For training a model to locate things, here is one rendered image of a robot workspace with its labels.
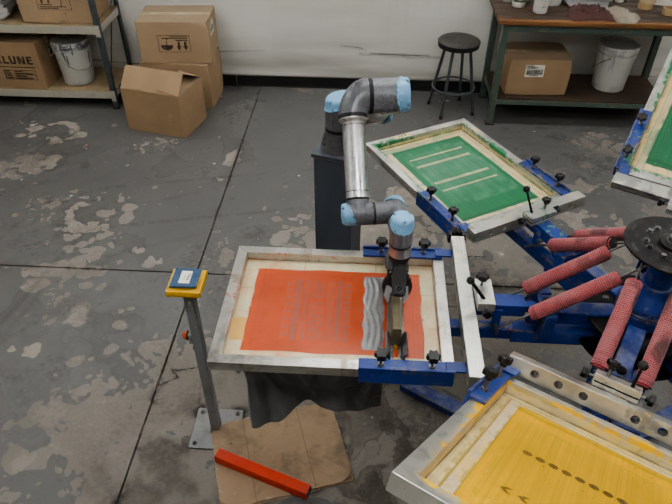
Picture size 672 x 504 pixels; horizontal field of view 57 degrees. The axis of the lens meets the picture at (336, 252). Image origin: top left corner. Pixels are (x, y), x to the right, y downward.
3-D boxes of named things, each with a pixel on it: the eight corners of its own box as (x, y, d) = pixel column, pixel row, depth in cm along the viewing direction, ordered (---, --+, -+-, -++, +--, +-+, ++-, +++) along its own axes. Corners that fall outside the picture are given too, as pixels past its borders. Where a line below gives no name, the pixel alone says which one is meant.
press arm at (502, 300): (473, 314, 214) (475, 304, 210) (471, 302, 218) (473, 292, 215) (523, 317, 213) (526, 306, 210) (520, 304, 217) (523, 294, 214)
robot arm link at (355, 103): (335, 74, 201) (343, 225, 199) (368, 73, 201) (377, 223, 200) (332, 85, 212) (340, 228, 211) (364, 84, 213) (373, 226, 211)
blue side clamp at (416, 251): (362, 266, 240) (363, 253, 236) (362, 258, 244) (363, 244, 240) (440, 270, 239) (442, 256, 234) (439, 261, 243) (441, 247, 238)
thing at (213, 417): (188, 448, 285) (148, 298, 224) (199, 408, 302) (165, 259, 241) (235, 451, 284) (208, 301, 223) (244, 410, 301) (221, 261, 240)
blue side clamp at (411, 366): (357, 382, 198) (358, 367, 193) (358, 369, 202) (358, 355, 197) (452, 386, 196) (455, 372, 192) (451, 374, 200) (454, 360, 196)
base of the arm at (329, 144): (327, 135, 266) (327, 114, 260) (361, 140, 263) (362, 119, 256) (315, 152, 255) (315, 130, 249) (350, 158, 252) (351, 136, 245)
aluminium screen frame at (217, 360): (207, 369, 200) (206, 361, 197) (240, 252, 245) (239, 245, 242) (454, 381, 196) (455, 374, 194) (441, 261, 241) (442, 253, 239)
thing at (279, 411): (255, 430, 232) (244, 355, 205) (256, 422, 235) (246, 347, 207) (378, 436, 230) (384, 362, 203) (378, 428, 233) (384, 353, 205)
